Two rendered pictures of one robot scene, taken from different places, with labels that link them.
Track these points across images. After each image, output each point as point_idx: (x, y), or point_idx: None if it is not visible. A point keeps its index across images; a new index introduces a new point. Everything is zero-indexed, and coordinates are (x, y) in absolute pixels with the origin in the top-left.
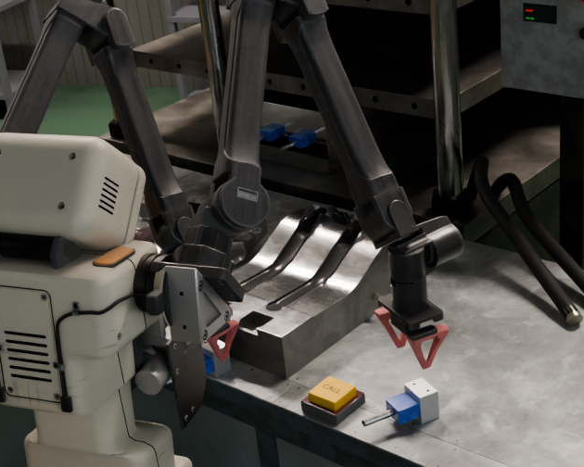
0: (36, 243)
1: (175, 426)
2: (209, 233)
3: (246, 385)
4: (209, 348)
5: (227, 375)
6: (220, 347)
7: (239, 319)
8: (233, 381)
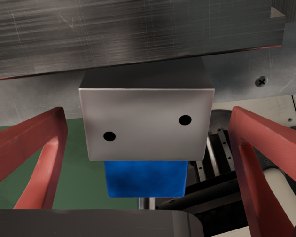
0: None
1: None
2: None
3: None
4: (166, 154)
5: (210, 71)
6: (202, 125)
7: (266, 7)
8: (248, 80)
